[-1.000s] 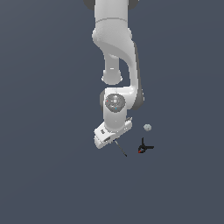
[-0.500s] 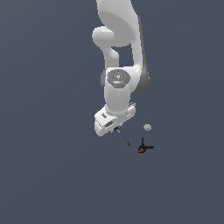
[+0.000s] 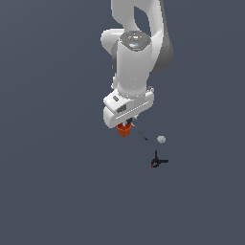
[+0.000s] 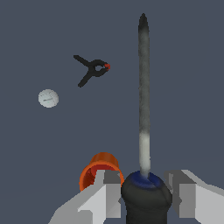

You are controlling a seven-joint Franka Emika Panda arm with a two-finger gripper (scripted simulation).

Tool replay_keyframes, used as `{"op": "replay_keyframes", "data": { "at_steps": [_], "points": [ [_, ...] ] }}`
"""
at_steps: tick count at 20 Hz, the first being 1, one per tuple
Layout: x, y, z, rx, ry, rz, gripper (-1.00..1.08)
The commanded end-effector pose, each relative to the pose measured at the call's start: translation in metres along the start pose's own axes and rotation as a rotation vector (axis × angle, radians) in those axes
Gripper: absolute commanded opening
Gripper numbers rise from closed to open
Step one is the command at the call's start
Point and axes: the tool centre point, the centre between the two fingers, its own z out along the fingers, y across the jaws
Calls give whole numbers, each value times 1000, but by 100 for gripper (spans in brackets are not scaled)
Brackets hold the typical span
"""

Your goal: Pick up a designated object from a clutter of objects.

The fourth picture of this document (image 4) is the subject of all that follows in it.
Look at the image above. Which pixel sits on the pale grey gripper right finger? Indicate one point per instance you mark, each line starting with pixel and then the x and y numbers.
pixel 198 201

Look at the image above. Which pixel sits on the black spring clamp red tip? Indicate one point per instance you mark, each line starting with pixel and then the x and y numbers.
pixel 94 69

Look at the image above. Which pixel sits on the white golf ball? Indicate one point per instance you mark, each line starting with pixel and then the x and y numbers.
pixel 48 98

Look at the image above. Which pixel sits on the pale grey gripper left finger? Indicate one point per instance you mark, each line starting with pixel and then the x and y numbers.
pixel 96 201

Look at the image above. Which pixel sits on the orange plastic cup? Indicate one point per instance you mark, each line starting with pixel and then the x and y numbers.
pixel 100 167

